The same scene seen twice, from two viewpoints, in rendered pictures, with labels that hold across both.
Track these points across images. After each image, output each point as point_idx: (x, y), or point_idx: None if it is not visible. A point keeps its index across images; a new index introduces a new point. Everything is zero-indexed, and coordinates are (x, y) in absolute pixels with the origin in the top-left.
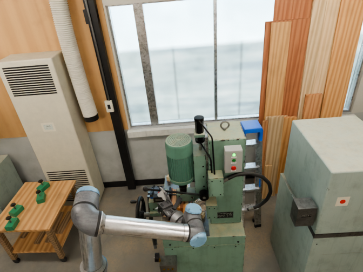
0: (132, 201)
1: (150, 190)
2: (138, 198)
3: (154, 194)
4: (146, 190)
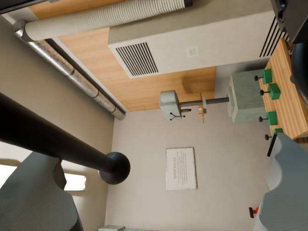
0: (292, 79)
1: (273, 7)
2: (291, 64)
3: (286, 15)
4: (111, 183)
